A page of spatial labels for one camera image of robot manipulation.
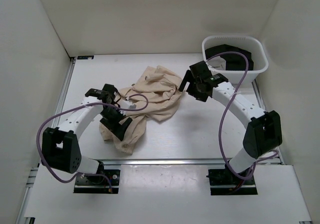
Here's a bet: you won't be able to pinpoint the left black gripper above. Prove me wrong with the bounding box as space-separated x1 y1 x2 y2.
99 105 132 140

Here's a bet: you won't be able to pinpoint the beige trousers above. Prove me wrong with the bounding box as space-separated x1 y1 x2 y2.
99 65 183 155

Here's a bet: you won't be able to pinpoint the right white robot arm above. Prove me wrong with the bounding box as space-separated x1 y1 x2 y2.
179 61 283 184

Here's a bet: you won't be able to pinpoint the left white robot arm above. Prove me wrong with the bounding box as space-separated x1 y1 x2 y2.
41 84 136 184

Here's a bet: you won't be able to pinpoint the black trousers in basket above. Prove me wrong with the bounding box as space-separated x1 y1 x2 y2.
204 44 254 71

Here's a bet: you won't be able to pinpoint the white plastic basket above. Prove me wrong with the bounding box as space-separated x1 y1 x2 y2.
201 35 269 84

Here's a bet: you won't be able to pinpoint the white front cover plate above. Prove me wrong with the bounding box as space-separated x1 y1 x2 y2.
25 165 311 224

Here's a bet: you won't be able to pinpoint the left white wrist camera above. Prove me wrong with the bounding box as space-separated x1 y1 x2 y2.
119 100 137 112

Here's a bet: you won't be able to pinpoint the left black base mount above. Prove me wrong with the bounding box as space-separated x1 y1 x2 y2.
73 164 121 194

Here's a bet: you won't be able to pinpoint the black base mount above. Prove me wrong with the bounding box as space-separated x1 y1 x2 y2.
206 168 258 196
73 164 121 194

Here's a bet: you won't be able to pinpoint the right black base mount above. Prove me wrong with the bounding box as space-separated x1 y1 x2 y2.
206 168 258 196

